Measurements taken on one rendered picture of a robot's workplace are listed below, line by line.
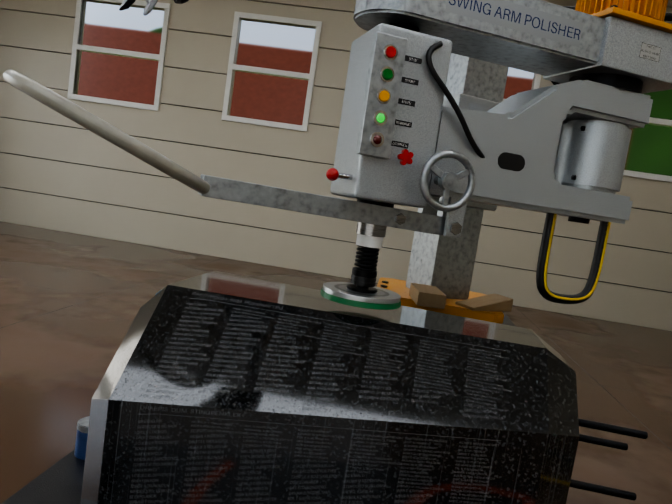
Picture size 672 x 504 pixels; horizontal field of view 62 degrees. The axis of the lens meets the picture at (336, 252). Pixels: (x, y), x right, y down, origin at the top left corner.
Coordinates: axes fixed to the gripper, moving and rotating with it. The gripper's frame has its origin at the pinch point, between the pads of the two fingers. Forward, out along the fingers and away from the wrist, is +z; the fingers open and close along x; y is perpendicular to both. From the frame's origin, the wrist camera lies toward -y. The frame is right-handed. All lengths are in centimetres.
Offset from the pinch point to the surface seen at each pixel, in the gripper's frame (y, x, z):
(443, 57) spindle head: -44, 60, -28
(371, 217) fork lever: -52, 59, 14
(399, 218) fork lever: -57, 64, 11
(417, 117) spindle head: -45, 61, -12
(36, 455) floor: -63, -33, 147
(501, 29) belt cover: -52, 65, -43
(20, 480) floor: -53, -18, 148
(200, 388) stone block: -33, 56, 70
